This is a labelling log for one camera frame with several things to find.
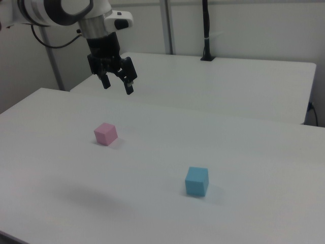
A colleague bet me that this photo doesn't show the blue cube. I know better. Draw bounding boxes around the blue cube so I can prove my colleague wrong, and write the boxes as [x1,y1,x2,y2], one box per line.
[184,166,209,197]

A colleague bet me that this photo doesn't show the black wall power cable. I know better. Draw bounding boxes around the black wall power cable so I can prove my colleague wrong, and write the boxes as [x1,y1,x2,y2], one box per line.
[308,101,319,127]

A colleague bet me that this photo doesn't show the pink cube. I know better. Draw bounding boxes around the pink cube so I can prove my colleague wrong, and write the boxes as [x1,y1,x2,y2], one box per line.
[93,122,118,146]

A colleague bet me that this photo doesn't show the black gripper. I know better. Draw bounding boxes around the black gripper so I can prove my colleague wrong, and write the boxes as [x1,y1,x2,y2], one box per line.
[85,32,138,95]

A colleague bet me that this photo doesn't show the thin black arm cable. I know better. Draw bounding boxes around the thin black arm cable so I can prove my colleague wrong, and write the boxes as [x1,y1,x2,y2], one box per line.
[30,24,83,49]

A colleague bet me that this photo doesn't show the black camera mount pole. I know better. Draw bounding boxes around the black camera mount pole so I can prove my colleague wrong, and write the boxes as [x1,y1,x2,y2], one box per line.
[200,0,216,62]

